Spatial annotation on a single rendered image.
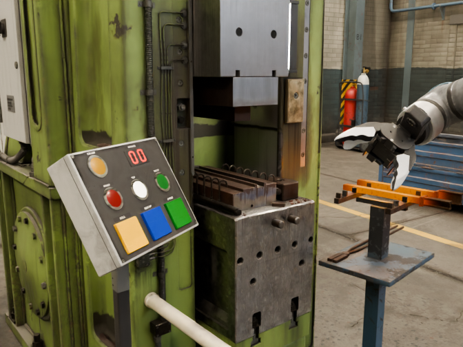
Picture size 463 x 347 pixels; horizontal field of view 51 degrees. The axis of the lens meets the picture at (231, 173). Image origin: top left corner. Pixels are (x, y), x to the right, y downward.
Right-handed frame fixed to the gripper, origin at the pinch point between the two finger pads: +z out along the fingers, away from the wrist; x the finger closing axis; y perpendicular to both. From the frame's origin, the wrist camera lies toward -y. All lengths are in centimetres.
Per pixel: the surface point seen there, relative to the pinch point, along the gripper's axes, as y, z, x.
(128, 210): 33, 30, 34
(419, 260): 88, -68, -22
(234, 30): 24, -32, 65
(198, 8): 24, -29, 80
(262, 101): 44, -36, 50
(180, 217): 43, 16, 30
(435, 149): 266, -350, 36
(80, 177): 24, 37, 43
